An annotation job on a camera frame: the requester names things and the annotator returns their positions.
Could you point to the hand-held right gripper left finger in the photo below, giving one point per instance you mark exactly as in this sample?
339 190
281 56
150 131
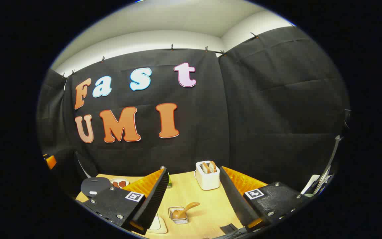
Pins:
151 202

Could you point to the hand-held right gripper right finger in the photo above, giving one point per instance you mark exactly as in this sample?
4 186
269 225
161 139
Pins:
235 202

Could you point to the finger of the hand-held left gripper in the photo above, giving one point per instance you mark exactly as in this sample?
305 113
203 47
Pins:
50 162

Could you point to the wooden spoon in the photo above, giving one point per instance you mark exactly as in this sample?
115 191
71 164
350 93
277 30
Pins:
186 209

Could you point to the dark lidded rice cooker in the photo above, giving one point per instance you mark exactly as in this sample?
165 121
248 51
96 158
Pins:
95 186

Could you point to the black table clamp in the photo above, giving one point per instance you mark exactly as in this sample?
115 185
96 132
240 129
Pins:
229 229

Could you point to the white toaster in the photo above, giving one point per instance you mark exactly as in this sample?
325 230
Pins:
209 182

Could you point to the round plate of red beans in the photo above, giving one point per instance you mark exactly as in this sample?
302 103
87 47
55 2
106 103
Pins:
119 183

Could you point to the black backdrop cloth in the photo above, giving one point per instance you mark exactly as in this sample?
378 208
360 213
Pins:
244 99

